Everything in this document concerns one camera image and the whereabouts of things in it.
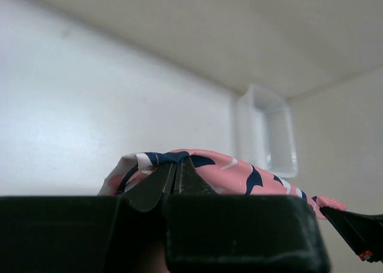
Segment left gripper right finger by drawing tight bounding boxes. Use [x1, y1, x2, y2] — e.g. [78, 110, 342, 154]
[178, 157, 217, 195]

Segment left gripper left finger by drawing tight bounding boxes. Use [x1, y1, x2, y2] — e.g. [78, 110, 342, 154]
[127, 163, 177, 213]

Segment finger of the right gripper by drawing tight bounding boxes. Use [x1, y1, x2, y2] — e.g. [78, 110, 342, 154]
[320, 207, 382, 261]

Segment pink shark print shorts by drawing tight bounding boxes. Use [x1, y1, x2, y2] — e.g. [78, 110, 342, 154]
[98, 149, 346, 220]

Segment white plastic mesh basket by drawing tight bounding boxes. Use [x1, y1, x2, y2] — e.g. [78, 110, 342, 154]
[234, 84, 298, 178]

